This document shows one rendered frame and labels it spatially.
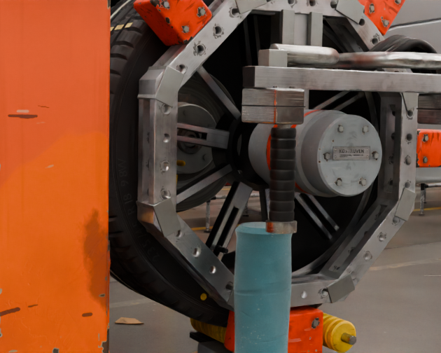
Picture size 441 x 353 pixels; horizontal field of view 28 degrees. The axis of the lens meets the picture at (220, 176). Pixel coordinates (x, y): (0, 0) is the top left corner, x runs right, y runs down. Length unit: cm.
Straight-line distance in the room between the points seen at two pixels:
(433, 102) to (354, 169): 18
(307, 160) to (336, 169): 5
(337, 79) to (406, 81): 13
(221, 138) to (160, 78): 22
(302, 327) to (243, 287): 22
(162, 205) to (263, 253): 17
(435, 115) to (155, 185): 46
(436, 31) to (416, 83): 83
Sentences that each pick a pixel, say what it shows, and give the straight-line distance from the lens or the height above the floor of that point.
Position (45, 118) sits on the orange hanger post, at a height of 90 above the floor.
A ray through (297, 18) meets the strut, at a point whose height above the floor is 107.
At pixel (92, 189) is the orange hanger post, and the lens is 117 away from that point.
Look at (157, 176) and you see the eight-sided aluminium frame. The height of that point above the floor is 81.
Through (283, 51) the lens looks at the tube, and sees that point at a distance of 125.
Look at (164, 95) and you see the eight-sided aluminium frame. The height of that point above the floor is 94.
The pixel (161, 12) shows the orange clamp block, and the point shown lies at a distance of 137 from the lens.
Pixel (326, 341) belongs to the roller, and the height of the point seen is 50.
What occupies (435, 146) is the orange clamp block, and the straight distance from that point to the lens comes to 170.
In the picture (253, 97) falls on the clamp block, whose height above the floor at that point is 94.
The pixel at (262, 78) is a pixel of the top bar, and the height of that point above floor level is 96.
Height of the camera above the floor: 93
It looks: 5 degrees down
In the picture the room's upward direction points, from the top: 1 degrees clockwise
